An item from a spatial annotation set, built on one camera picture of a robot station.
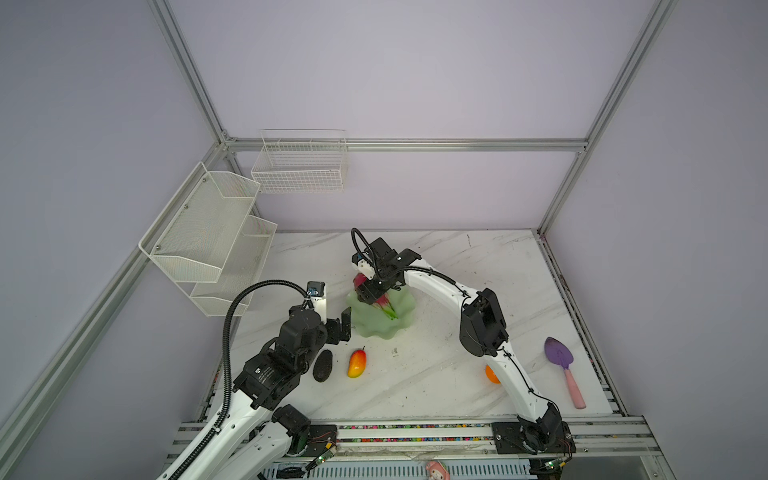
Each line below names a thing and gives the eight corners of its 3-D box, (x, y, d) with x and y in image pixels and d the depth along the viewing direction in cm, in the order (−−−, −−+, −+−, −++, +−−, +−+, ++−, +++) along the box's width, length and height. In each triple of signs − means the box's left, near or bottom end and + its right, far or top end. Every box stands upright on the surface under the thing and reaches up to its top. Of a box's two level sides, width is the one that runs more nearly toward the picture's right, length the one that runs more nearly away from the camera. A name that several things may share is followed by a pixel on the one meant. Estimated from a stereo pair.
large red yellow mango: (348, 377, 85) (347, 374, 83) (350, 350, 90) (349, 346, 88) (365, 377, 85) (364, 374, 83) (367, 350, 90) (366, 346, 88)
